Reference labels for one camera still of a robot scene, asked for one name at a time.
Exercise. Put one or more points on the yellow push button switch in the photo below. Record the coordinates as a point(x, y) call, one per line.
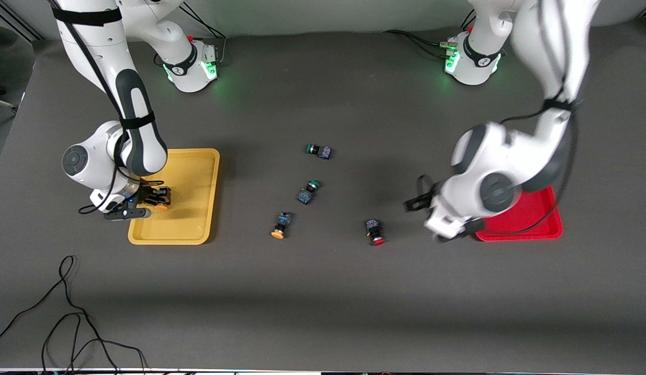
point(162, 207)
point(282, 225)

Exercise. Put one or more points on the red push button switch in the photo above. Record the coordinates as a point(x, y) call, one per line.
point(374, 231)

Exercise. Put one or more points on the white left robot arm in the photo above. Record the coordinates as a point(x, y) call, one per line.
point(510, 156)

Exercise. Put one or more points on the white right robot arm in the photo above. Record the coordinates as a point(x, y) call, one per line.
point(94, 62)

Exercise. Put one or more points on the yellow plastic tray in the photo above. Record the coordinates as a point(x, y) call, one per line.
point(190, 208)

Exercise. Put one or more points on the red plastic tray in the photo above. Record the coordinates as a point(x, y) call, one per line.
point(536, 221)

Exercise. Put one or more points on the dark grey table mat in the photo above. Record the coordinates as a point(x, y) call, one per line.
point(323, 302)

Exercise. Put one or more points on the green push button switch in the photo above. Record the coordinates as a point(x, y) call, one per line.
point(308, 192)
point(319, 151)

